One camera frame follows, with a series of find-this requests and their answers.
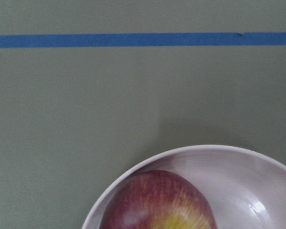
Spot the pink plate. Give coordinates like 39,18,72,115
83,145,286,229

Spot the red apple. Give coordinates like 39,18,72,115
100,170,217,229

